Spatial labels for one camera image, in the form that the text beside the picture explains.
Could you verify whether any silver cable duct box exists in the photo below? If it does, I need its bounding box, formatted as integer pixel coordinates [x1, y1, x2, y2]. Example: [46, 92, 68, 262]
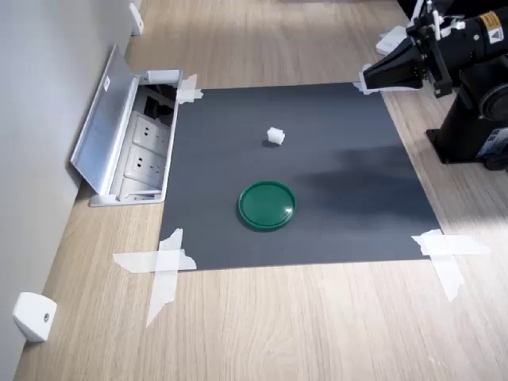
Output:
[70, 43, 184, 208]

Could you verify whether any white corner bracket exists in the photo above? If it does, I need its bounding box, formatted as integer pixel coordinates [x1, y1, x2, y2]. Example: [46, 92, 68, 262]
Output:
[129, 2, 144, 37]
[11, 292, 58, 344]

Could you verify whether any dark grey mat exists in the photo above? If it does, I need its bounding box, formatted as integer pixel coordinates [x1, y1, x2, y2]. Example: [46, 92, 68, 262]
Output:
[160, 82, 443, 271]

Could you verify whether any small white plastic terminal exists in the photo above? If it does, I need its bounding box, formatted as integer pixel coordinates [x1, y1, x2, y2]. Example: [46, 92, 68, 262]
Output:
[265, 126, 287, 146]

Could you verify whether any white power socket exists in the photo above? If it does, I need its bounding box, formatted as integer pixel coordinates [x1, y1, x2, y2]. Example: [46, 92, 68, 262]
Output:
[131, 112, 170, 150]
[123, 144, 167, 182]

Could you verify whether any round green lid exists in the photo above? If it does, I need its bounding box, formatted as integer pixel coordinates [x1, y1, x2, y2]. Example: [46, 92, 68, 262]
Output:
[237, 180, 298, 233]

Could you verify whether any white stand with foot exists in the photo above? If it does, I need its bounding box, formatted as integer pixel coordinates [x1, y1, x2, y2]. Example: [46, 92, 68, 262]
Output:
[375, 0, 425, 57]

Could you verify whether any white gripper camera box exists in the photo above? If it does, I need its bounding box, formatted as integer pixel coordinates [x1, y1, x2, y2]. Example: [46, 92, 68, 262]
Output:
[426, 0, 467, 41]

